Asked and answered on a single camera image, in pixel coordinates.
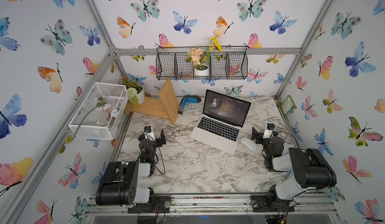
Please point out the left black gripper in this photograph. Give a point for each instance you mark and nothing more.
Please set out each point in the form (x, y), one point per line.
(158, 142)

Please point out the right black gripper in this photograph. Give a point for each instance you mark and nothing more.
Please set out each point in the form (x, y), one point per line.
(254, 134)

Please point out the white wireless mouse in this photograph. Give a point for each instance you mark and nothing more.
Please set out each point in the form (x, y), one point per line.
(250, 144)

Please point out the silver laptop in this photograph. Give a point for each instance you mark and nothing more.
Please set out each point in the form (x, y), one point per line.
(222, 119)

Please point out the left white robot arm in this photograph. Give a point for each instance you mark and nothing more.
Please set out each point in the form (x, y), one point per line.
(119, 185)

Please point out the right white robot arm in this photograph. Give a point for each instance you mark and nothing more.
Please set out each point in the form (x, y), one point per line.
(308, 170)

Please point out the wooden corner shelf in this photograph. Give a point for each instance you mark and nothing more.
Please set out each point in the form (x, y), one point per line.
(165, 107)

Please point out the white pot green plant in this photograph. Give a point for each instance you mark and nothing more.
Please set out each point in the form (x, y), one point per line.
(134, 87)

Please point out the pink artificial flower stem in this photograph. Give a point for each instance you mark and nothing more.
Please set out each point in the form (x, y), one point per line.
(93, 123)

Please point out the white pot peach flowers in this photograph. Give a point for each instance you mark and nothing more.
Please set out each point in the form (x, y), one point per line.
(201, 59)

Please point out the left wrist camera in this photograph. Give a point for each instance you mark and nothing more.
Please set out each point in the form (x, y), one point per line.
(149, 132)

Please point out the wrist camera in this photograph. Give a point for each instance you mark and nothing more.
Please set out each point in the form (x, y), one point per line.
(268, 132)
(149, 132)

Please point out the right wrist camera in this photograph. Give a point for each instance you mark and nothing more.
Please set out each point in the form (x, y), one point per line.
(268, 132)

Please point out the white wire cage box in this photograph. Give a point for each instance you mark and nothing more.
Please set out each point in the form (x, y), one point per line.
(117, 93)

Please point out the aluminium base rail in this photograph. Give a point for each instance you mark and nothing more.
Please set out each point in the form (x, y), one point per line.
(218, 204)

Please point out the black wire wall basket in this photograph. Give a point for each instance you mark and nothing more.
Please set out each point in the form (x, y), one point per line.
(231, 64)

